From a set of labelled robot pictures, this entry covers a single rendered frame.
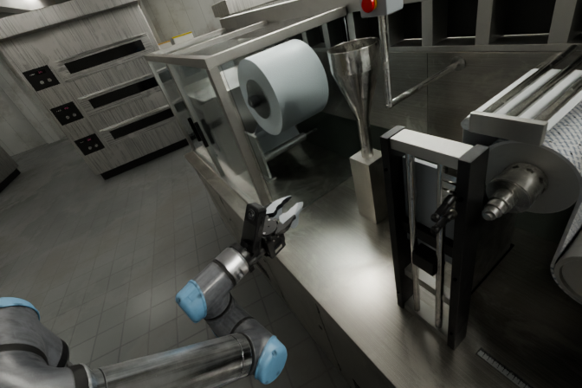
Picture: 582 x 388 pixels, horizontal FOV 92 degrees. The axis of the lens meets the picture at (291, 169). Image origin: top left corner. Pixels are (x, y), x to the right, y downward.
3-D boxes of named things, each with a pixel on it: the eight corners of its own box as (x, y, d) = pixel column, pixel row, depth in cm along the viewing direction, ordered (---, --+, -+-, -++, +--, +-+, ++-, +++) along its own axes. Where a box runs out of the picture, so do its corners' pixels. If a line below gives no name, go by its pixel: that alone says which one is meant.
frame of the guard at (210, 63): (190, 153, 208) (140, 56, 172) (256, 120, 229) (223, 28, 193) (271, 233, 116) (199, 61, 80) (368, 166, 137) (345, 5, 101)
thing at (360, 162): (350, 215, 114) (321, 74, 84) (374, 197, 119) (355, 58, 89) (377, 232, 103) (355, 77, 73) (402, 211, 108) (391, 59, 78)
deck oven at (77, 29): (96, 191, 418) (-33, 28, 301) (107, 157, 532) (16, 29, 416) (208, 143, 459) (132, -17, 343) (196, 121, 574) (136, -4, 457)
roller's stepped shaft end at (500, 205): (475, 219, 46) (476, 204, 44) (494, 200, 48) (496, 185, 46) (496, 229, 43) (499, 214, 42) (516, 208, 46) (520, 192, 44)
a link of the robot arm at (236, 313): (238, 361, 62) (218, 336, 57) (210, 332, 70) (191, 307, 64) (262, 331, 67) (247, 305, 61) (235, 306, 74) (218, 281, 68)
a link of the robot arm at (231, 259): (210, 253, 64) (232, 272, 59) (225, 239, 67) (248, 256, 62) (220, 272, 69) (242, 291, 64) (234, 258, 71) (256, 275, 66)
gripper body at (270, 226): (268, 230, 78) (235, 261, 72) (261, 209, 73) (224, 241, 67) (288, 243, 74) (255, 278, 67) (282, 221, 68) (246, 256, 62)
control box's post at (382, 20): (384, 106, 69) (376, 15, 58) (388, 103, 69) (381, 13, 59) (389, 106, 68) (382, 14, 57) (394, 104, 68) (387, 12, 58)
